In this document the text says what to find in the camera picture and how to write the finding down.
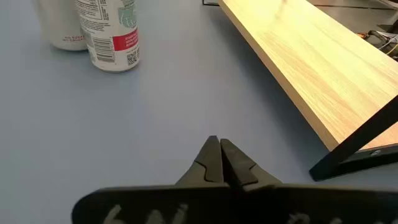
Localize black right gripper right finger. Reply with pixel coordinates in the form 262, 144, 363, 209
220, 138, 398, 224

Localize wooden shelf with black legs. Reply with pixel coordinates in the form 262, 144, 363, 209
201, 0, 398, 182

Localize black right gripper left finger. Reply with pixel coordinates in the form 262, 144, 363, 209
71, 135, 231, 224

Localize silver Diet Coke can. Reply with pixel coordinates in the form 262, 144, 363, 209
36, 0, 88, 52

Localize tangled cables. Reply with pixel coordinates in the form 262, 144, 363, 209
357, 18, 398, 62

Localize white slim Celsius can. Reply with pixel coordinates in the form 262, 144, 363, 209
75, 0, 141, 73

